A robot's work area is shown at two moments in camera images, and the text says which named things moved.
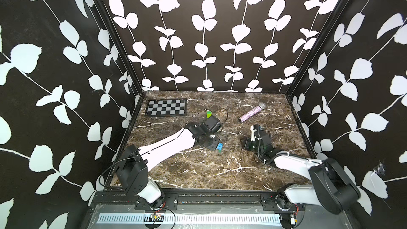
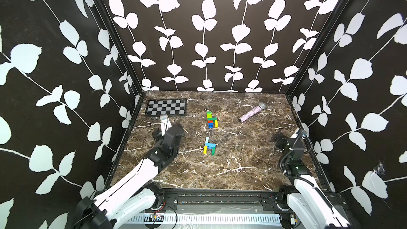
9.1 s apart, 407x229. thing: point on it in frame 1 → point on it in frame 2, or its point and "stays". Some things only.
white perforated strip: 190,218 stays
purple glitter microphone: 261,106 stays
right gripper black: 248,141 → 284,140
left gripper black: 214,146 → 157,137
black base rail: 274,199 stays
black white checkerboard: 166,107 stays
